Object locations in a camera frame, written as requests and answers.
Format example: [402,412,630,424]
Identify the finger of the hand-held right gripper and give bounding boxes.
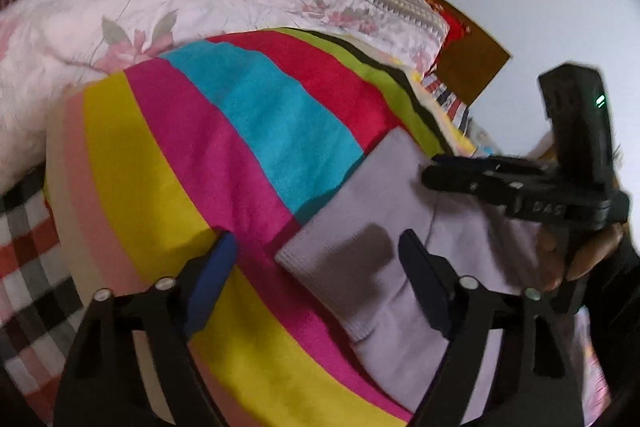
[432,155,547,176]
[422,166,521,208]

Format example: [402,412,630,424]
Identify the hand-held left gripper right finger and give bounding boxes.
[397,229,586,427]

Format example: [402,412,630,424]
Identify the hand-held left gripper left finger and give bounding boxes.
[52,231,238,427]

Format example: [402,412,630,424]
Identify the lavender pants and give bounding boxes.
[275,127,603,419]

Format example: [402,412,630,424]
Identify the person's right hand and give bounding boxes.
[537,224,626,293]

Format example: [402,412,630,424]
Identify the flat brown wooden headboard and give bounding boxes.
[297,0,512,106]

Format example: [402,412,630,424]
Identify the red cushion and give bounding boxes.
[379,0,474,54]

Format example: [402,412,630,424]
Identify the rainbow striped blanket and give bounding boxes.
[44,27,482,427]

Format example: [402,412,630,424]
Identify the grey crocheted pillow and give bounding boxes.
[345,0,451,58]

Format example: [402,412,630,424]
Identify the pink floral quilt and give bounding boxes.
[0,0,451,194]

